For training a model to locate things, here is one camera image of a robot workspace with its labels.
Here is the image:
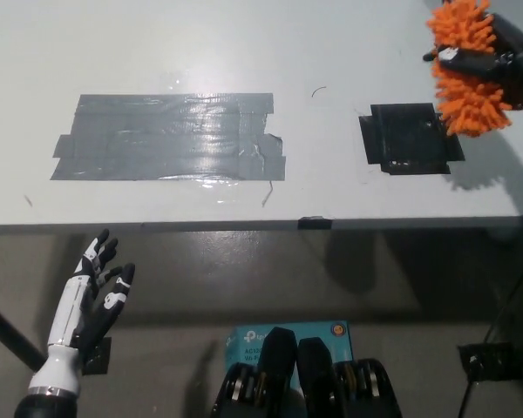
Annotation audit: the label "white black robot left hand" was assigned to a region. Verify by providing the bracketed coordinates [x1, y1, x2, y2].
[46, 229, 137, 350]

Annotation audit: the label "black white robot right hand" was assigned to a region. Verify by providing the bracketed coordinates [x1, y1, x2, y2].
[422, 12, 523, 111]

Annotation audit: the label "orange microfibre duster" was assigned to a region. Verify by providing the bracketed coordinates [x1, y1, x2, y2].
[425, 0, 513, 138]

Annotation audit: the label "black robot torso blocks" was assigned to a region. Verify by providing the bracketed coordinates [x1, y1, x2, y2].
[211, 326, 402, 418]

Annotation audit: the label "black table leg bar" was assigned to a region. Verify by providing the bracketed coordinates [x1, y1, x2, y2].
[0, 295, 47, 374]

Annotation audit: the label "black tape square patch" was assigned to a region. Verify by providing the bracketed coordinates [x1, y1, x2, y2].
[358, 103, 466, 176]

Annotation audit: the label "teal router cardboard box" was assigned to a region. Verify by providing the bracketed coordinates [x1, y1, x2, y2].
[224, 320, 354, 393]

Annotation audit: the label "small black tape strip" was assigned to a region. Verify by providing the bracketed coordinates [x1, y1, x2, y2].
[296, 215, 332, 231]

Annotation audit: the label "grey duct tape patch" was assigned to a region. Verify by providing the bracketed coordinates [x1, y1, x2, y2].
[50, 91, 288, 182]

